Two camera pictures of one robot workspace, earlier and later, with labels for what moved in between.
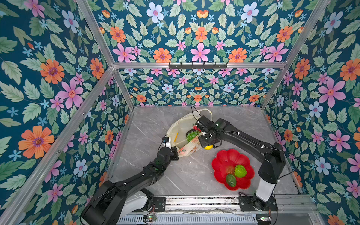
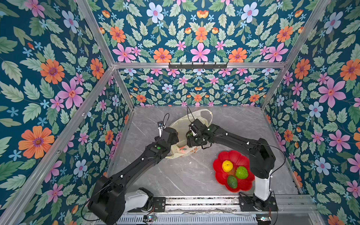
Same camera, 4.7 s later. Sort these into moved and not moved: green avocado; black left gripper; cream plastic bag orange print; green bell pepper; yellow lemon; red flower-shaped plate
Moved: yellow lemon; black left gripper
Not moved: green bell pepper; red flower-shaped plate; cream plastic bag orange print; green avocado
